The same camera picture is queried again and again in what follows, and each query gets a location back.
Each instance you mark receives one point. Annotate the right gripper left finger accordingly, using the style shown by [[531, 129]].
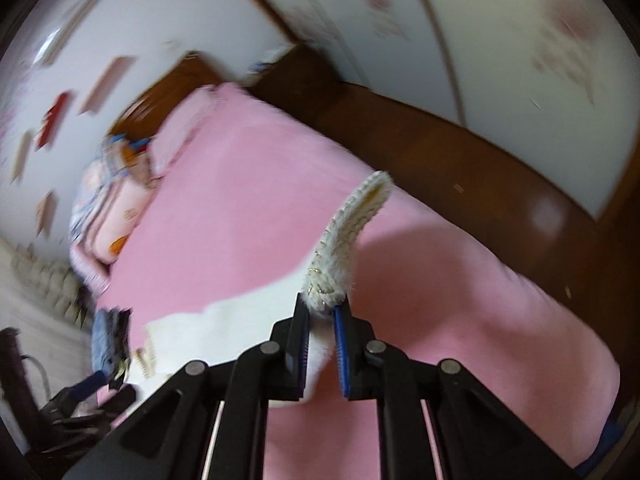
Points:
[[289, 368]]

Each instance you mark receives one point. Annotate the white fluffy sweater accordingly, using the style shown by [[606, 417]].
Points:
[[222, 331]]

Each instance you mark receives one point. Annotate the pink pillow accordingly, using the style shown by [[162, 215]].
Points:
[[179, 128]]

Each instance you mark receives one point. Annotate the folded pink patterned quilt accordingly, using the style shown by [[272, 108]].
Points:
[[114, 191]]

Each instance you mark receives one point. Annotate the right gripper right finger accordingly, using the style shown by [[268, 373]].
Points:
[[351, 338]]

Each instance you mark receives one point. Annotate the brown wooden headboard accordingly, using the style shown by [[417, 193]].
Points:
[[146, 114]]

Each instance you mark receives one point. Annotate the pink bed sheet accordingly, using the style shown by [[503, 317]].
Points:
[[248, 199]]

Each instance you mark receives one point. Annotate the dark wooden nightstand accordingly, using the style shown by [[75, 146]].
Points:
[[303, 83]]

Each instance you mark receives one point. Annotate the white floral wardrobe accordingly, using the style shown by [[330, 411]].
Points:
[[554, 83]]

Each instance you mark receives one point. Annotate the folded blue jeans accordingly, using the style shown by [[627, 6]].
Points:
[[110, 341]]

